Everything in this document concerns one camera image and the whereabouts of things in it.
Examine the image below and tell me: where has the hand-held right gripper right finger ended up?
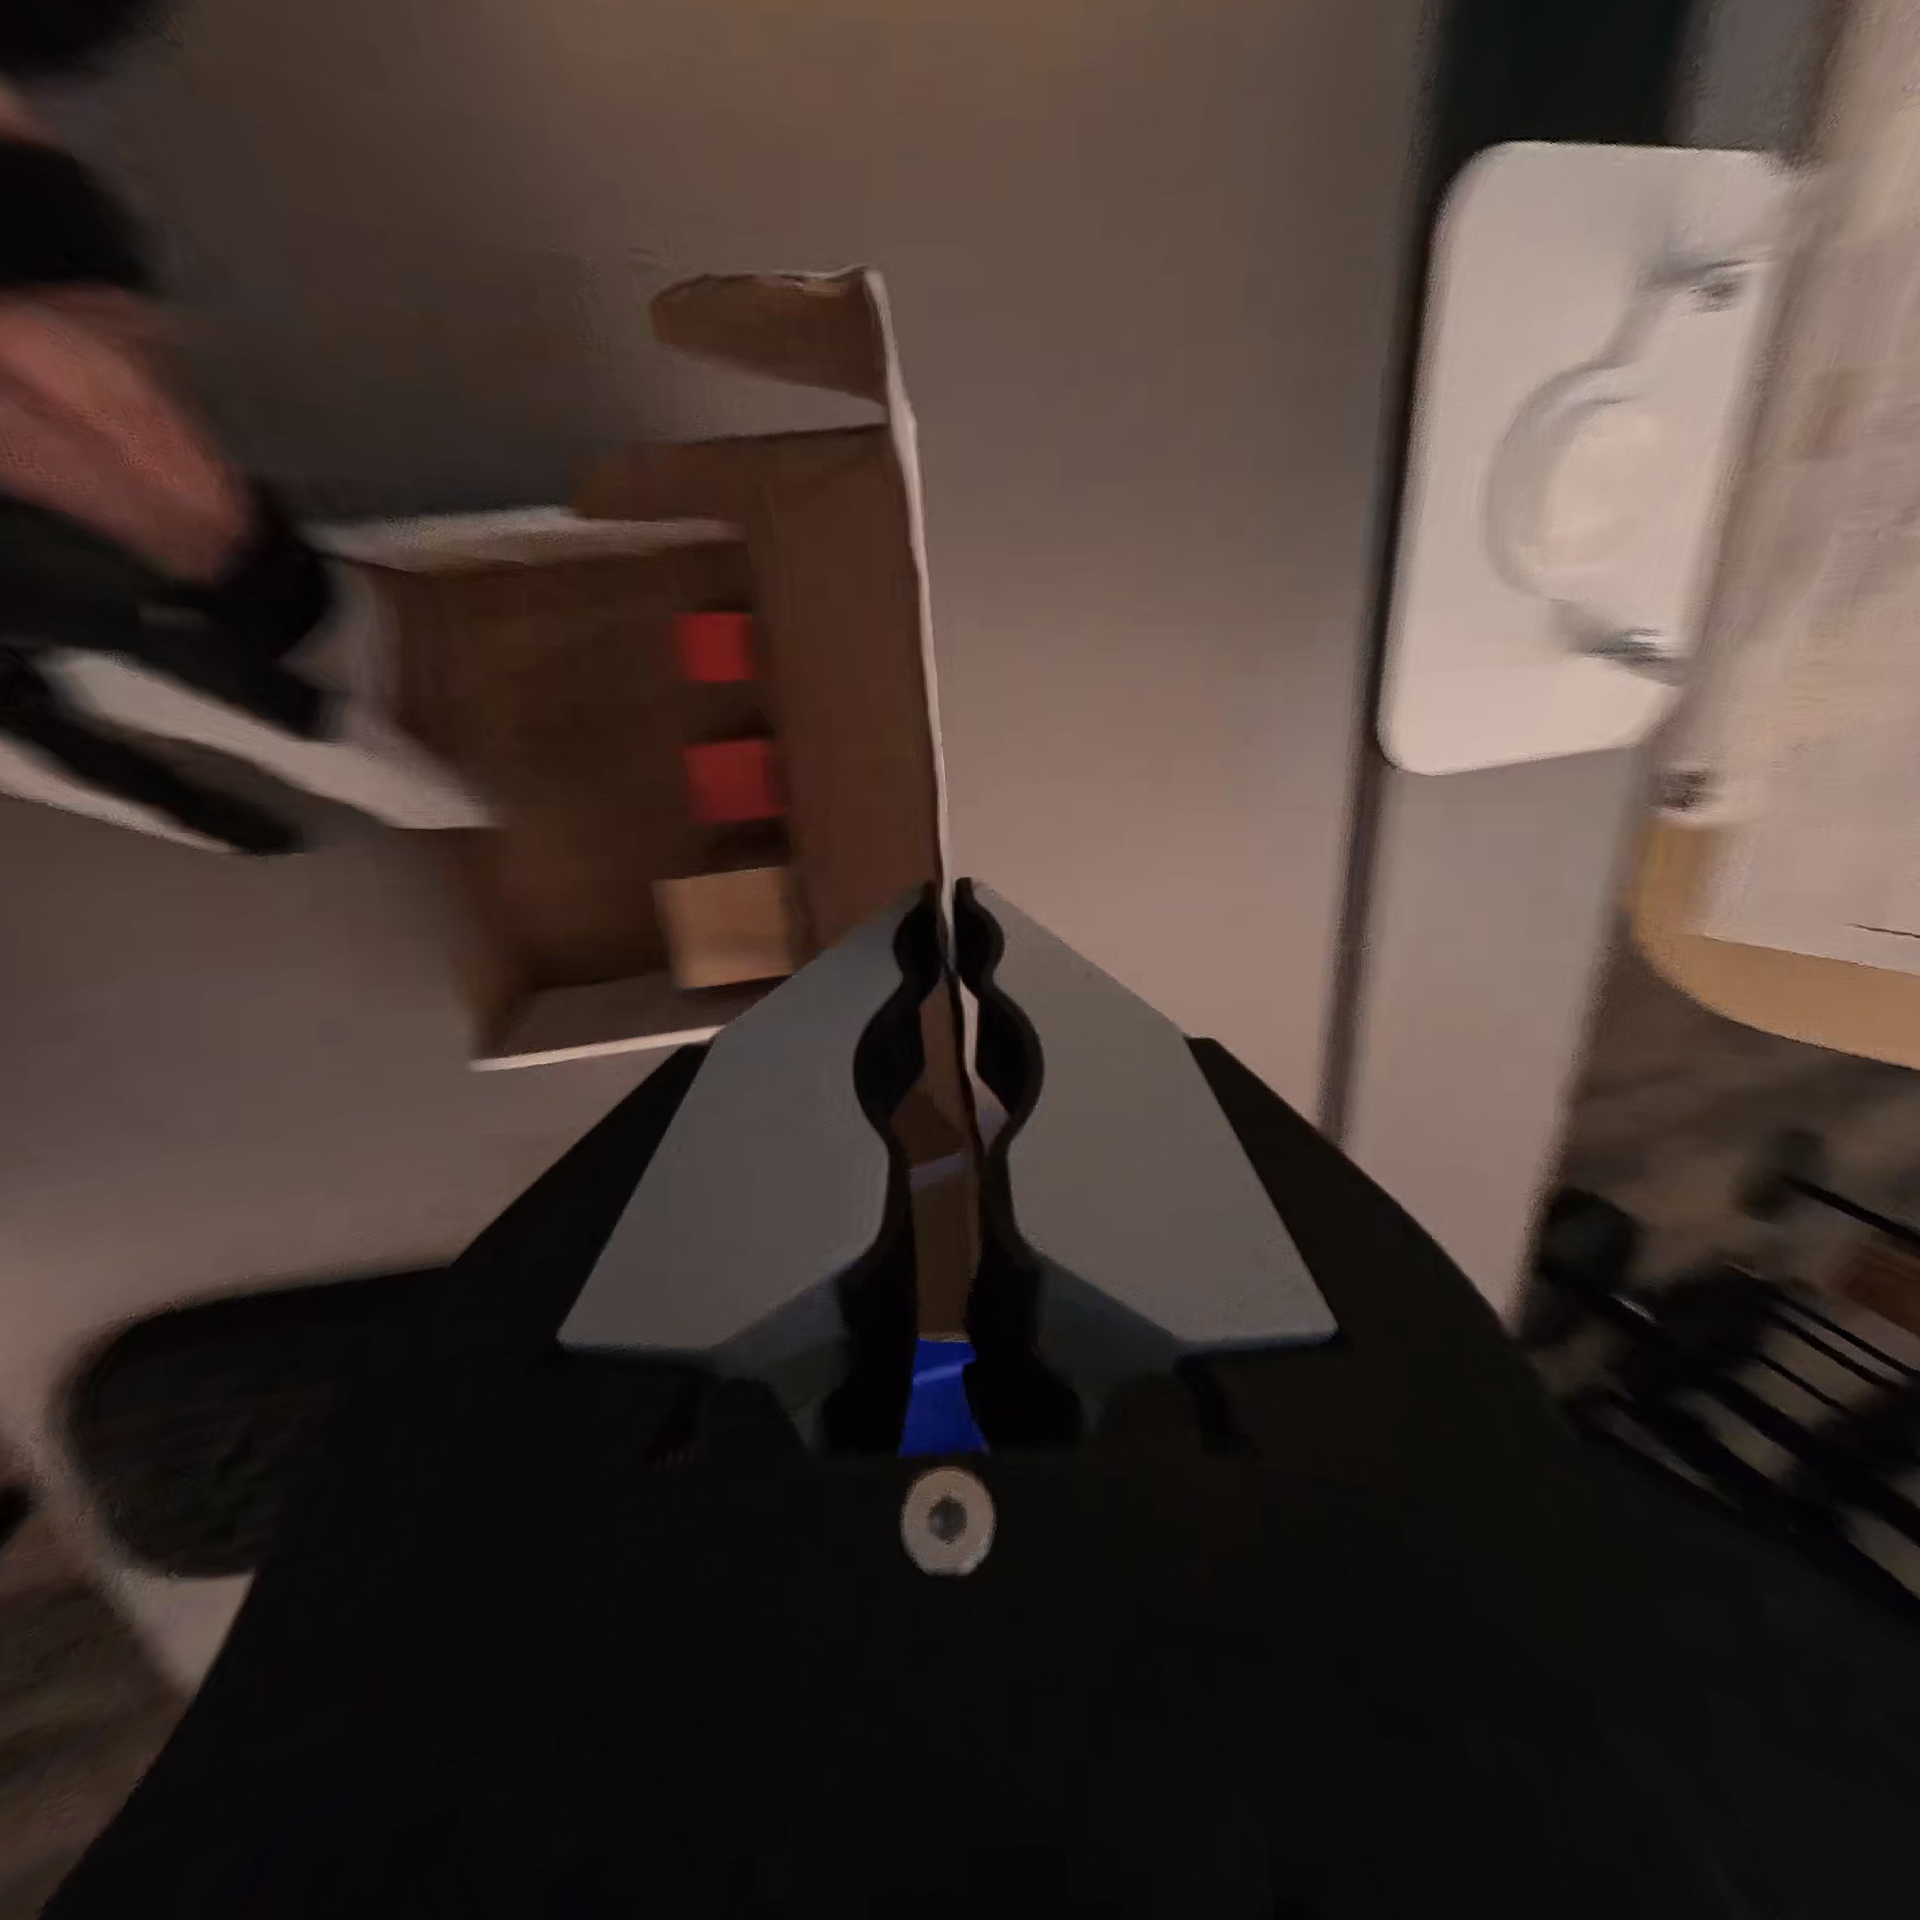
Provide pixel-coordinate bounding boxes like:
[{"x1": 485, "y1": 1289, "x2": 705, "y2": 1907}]
[{"x1": 950, "y1": 879, "x2": 1340, "y2": 1455}]

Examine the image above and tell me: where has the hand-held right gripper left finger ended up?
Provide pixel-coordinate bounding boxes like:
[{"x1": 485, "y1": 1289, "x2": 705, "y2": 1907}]
[{"x1": 557, "y1": 883, "x2": 950, "y2": 1455}]

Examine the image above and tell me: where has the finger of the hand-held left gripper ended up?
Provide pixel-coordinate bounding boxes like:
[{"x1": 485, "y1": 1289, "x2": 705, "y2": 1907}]
[
  {"x1": 46, "y1": 652, "x2": 496, "y2": 830},
  {"x1": 0, "y1": 681, "x2": 308, "y2": 859}
]

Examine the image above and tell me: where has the white cardboard mailer box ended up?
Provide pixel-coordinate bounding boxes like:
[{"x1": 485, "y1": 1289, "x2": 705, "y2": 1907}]
[{"x1": 323, "y1": 267, "x2": 991, "y2": 1338}]

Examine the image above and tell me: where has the blue plastic bin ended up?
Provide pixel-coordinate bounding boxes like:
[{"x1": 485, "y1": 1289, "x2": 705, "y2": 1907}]
[{"x1": 900, "y1": 1335, "x2": 991, "y2": 1456}]

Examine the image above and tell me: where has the tan cube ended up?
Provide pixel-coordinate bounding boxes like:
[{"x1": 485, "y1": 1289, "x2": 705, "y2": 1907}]
[{"x1": 648, "y1": 867, "x2": 805, "y2": 992}]

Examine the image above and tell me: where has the person's left hand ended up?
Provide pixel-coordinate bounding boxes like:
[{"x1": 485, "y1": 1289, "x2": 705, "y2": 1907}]
[{"x1": 0, "y1": 286, "x2": 254, "y2": 585}]

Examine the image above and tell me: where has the black wristband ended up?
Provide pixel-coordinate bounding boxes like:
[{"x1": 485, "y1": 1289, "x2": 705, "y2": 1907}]
[{"x1": 0, "y1": 142, "x2": 160, "y2": 298}]

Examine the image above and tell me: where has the black quilted pad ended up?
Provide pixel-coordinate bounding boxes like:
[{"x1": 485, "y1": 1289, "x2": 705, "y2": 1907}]
[{"x1": 65, "y1": 1275, "x2": 496, "y2": 1577}]

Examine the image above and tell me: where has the black metal rack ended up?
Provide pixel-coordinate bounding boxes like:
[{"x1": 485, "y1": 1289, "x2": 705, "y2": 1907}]
[{"x1": 1515, "y1": 1155, "x2": 1920, "y2": 1607}]

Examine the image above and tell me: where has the white sheet stand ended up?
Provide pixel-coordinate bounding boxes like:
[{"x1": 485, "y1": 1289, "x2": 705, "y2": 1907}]
[{"x1": 1376, "y1": 142, "x2": 1824, "y2": 778}]

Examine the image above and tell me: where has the printed instruction sheet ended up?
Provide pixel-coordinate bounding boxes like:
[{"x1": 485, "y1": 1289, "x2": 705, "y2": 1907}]
[{"x1": 1663, "y1": 0, "x2": 1920, "y2": 947}]

